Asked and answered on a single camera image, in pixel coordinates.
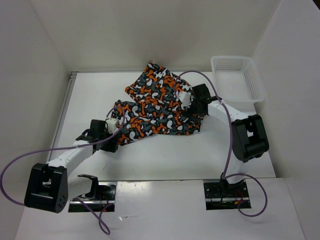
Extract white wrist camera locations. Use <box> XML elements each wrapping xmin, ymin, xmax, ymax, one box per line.
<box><xmin>177</xmin><ymin>91</ymin><xmax>194</xmax><ymax>110</ymax></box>
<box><xmin>105</xmin><ymin>118</ymin><xmax>120</xmax><ymax>134</ymax></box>

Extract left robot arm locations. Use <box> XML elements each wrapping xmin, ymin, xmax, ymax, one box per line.
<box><xmin>24</xmin><ymin>118</ymin><xmax>120</xmax><ymax>213</ymax></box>

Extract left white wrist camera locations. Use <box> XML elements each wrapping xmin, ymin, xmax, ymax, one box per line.
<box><xmin>105</xmin><ymin>118</ymin><xmax>120</xmax><ymax>134</ymax></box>

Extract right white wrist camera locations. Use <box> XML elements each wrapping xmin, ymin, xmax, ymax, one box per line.
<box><xmin>177</xmin><ymin>91</ymin><xmax>194</xmax><ymax>110</ymax></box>

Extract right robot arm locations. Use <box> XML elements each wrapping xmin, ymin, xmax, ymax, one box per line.
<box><xmin>190</xmin><ymin>83</ymin><xmax>269</xmax><ymax>199</ymax></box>

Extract orange camouflage shorts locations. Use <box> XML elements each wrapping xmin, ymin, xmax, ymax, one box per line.
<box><xmin>111</xmin><ymin>62</ymin><xmax>204</xmax><ymax>146</ymax></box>

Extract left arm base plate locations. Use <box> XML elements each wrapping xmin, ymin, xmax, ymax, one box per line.
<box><xmin>68</xmin><ymin>181</ymin><xmax>117</xmax><ymax>213</ymax></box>

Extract white plastic basket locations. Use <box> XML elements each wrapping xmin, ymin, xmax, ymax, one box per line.
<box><xmin>210</xmin><ymin>55</ymin><xmax>265</xmax><ymax>104</ymax></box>

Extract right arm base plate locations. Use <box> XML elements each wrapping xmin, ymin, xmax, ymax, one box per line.
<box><xmin>203</xmin><ymin>179</ymin><xmax>251</xmax><ymax>211</ymax></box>

